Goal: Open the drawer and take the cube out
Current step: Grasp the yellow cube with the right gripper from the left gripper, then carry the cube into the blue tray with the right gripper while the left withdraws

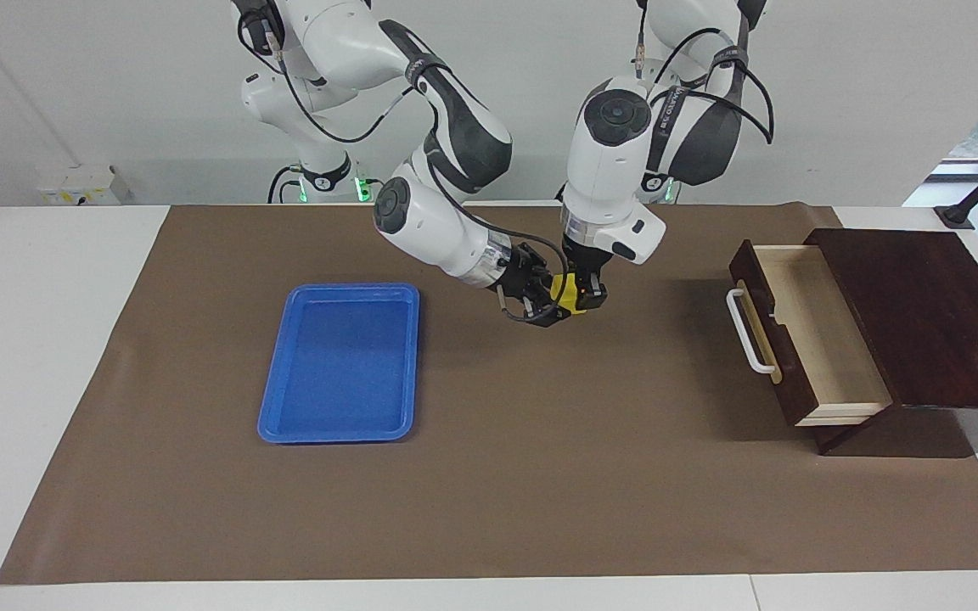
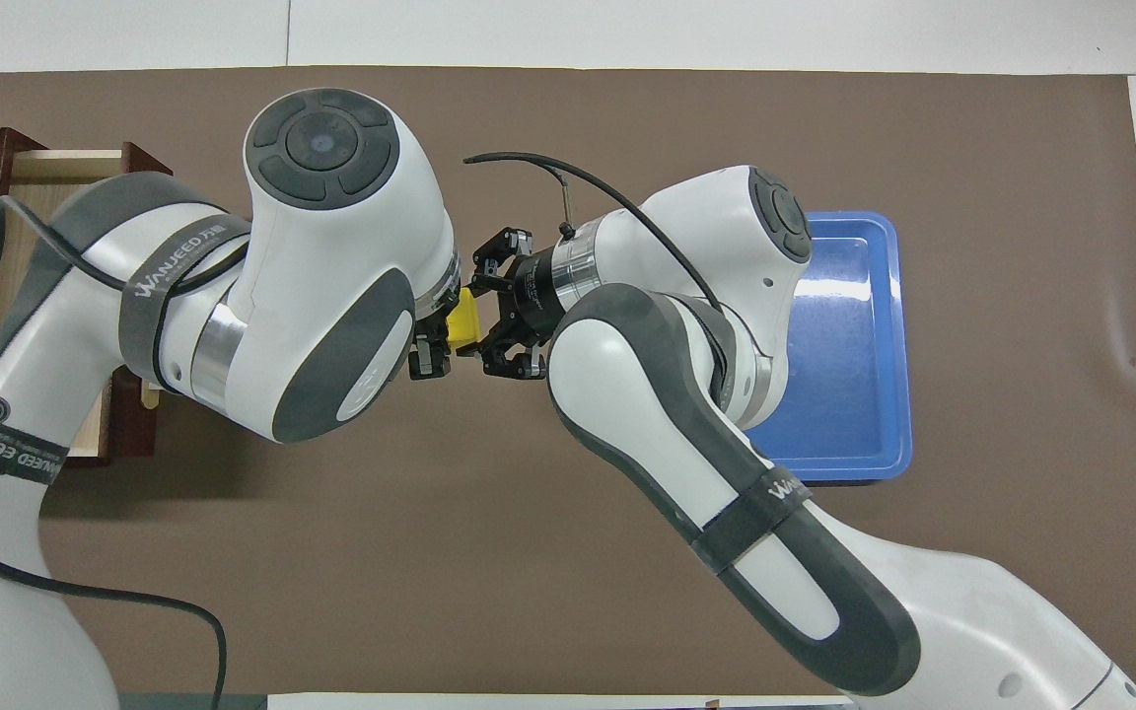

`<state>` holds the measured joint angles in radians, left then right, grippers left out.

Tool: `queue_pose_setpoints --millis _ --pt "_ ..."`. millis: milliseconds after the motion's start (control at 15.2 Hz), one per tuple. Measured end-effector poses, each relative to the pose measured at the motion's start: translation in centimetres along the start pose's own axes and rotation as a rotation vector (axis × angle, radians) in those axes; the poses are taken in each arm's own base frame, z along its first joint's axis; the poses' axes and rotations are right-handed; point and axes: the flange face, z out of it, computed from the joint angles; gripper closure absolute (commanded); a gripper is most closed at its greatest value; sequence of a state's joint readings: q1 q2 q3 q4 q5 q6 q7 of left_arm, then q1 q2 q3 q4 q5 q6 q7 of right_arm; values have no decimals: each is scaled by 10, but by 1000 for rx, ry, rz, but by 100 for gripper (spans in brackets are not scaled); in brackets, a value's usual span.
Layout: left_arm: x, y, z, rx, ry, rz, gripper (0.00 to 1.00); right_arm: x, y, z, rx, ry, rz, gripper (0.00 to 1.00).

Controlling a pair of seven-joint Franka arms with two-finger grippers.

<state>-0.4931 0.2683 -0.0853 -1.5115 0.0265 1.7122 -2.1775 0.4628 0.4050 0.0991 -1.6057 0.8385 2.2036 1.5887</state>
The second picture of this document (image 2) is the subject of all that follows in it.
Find blue plastic tray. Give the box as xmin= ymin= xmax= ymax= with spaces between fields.
xmin=745 ymin=210 xmax=914 ymax=483

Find dark wooden drawer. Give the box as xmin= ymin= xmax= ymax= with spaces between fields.
xmin=6 ymin=141 xmax=175 ymax=466

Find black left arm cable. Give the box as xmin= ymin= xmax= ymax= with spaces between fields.
xmin=0 ymin=195 xmax=255 ymax=710

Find brown table mat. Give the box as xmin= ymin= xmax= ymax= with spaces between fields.
xmin=0 ymin=66 xmax=1136 ymax=696

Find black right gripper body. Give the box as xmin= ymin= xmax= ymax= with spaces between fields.
xmin=504 ymin=251 xmax=569 ymax=341

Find yellow cube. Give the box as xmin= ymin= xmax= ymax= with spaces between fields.
xmin=445 ymin=288 xmax=483 ymax=358

